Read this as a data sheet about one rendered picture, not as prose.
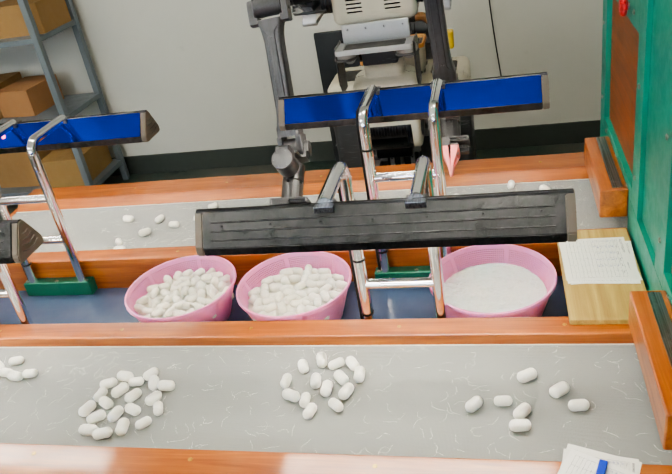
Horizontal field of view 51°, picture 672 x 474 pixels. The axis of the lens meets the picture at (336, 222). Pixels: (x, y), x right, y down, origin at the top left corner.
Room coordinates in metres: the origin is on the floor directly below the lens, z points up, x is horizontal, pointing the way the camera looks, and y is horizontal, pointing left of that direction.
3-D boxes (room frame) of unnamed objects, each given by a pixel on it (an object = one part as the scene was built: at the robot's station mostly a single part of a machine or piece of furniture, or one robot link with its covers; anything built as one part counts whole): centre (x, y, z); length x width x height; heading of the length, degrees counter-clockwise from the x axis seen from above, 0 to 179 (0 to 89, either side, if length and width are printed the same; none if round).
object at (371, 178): (1.47, -0.19, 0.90); 0.20 x 0.19 x 0.45; 74
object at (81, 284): (1.73, 0.74, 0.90); 0.20 x 0.19 x 0.45; 74
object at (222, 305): (1.43, 0.39, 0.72); 0.27 x 0.27 x 0.10
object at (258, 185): (1.92, 0.13, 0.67); 1.81 x 0.12 x 0.19; 74
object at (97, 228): (1.72, 0.19, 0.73); 1.81 x 0.30 x 0.02; 74
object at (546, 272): (1.23, -0.30, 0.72); 0.27 x 0.27 x 0.10
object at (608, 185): (1.48, -0.66, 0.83); 0.30 x 0.06 x 0.07; 164
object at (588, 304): (1.17, -0.51, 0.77); 0.33 x 0.15 x 0.01; 164
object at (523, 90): (1.55, -0.22, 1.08); 0.62 x 0.08 x 0.07; 74
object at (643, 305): (0.83, -0.47, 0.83); 0.30 x 0.06 x 0.07; 164
